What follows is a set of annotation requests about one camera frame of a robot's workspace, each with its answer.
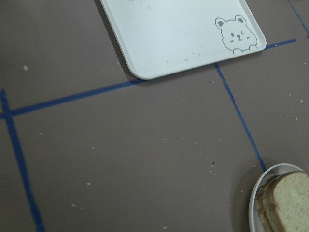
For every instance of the bread slice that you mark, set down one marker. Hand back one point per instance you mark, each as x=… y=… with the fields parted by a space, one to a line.
x=291 y=202

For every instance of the white bear serving tray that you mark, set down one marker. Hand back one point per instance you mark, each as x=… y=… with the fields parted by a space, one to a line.
x=162 y=37

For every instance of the white round plate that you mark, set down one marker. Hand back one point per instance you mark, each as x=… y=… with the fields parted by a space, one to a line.
x=255 y=222

